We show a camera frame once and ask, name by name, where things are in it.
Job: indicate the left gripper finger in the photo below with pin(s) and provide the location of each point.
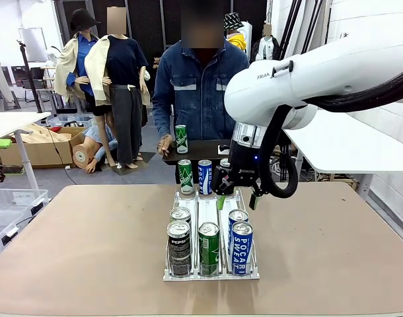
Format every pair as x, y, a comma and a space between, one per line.
0, 171
0, 143

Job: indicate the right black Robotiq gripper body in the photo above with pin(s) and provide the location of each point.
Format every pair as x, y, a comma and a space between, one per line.
244, 162

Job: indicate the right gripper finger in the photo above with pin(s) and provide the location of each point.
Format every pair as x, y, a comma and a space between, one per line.
254, 199
223, 183

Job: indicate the dark rectangular serving tray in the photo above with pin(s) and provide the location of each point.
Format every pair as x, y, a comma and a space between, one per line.
201, 152

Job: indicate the green Chilsung cider can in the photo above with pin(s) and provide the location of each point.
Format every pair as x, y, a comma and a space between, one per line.
185, 178
181, 140
208, 251

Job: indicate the right white Franka robot arm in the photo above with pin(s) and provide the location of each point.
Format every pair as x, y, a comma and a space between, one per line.
320, 76

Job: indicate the person's right forearm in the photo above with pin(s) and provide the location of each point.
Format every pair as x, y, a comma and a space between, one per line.
160, 122

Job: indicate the person in denim jacket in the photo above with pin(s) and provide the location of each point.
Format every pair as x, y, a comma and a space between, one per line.
195, 92

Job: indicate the seated person in black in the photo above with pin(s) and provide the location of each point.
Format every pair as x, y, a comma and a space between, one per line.
157, 62

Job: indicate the person's right hand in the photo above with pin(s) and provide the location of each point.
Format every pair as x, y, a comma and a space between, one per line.
165, 145

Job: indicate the blue Pocari Sweat can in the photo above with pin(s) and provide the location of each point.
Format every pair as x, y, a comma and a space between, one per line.
242, 251
238, 215
205, 178

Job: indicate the black Pepsi can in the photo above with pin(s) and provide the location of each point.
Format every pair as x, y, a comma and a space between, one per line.
179, 251
180, 214
224, 162

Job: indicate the white height-adjustable table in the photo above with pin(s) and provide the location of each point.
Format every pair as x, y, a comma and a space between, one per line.
347, 148
10, 123

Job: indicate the white can dispenser rack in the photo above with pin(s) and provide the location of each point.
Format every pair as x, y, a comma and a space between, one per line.
208, 204

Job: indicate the clear plastic storage bin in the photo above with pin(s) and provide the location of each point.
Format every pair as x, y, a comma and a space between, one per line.
3, 231
20, 198

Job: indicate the cardboard box with wood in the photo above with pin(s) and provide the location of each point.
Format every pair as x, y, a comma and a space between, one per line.
33, 155

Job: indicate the black tripod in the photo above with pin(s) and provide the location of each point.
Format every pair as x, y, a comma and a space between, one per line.
31, 79

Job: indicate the black mannequin base mat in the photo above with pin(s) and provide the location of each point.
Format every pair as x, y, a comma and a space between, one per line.
145, 156

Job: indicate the wooden pallet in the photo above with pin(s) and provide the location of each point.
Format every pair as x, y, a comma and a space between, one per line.
340, 180

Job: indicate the kneeling mannequin in light blue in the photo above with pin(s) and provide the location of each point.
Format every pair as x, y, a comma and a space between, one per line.
89, 155

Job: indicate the whiteboard on stand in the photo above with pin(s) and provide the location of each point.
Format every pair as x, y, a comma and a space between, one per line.
33, 44

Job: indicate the mannequin in white jacket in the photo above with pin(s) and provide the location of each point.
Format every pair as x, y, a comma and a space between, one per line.
266, 46

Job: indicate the mannequin with black hat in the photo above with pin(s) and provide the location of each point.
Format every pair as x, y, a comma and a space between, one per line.
79, 56

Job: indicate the mannequin in yellow hoodie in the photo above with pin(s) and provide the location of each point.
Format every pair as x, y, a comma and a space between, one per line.
236, 39

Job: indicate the mannequin in navy top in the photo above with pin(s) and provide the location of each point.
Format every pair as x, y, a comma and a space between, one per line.
122, 66

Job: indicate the black leaning pole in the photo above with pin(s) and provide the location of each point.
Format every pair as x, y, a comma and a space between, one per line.
292, 23
315, 20

